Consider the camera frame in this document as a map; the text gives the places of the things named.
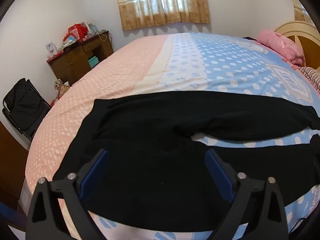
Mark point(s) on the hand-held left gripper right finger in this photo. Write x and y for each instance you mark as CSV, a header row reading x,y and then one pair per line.
x,y
220,175

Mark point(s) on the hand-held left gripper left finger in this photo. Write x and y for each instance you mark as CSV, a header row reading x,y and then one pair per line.
x,y
96,172

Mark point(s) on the black pants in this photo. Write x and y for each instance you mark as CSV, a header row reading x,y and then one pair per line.
x,y
162,180

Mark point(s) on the grey patterned mattress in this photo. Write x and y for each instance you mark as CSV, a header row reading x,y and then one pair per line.
x,y
25,197

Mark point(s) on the brown wooden cabinet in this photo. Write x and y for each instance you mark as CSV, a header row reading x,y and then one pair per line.
x,y
11,160

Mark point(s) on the floral bag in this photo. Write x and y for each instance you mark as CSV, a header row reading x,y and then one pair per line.
x,y
61,87

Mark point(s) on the black folding chair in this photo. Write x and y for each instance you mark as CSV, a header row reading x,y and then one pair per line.
x,y
25,105

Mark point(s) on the bed with patterned sheet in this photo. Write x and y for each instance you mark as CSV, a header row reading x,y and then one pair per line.
x,y
125,75

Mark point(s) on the teal box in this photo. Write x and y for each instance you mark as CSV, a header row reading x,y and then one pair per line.
x,y
93,62

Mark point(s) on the brown wooden desk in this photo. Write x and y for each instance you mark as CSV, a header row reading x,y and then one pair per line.
x,y
67,65

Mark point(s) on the white card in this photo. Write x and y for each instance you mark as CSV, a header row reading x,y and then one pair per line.
x,y
50,48

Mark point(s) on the tissue box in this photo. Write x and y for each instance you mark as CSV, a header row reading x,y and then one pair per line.
x,y
69,41

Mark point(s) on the striped pillow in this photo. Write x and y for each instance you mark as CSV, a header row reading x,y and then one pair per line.
x,y
312,76

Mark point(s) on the red gift bag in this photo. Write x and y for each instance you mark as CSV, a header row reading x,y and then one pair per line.
x,y
76,31

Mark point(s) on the pale blue gift bag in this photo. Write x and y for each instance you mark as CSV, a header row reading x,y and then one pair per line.
x,y
92,29

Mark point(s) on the pink floral pillow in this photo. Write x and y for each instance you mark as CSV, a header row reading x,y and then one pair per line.
x,y
282,45

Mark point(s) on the cream and brown headboard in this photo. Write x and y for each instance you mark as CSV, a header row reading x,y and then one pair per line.
x,y
295,28

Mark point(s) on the beige patterned curtain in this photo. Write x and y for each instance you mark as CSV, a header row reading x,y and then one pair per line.
x,y
300,12
150,5

